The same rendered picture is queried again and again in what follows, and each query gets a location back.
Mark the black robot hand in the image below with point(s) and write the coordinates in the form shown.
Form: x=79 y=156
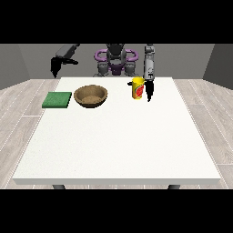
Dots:
x=149 y=88
x=56 y=65

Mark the yellow cup with melon print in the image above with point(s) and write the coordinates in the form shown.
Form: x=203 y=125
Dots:
x=137 y=88

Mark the green square pad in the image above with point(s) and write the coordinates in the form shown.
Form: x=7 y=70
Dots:
x=56 y=99

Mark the brown wooden bowl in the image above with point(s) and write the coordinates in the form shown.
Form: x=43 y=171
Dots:
x=90 y=96

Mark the grey robot trunk purple rings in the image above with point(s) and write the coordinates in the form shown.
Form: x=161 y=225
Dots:
x=115 y=62

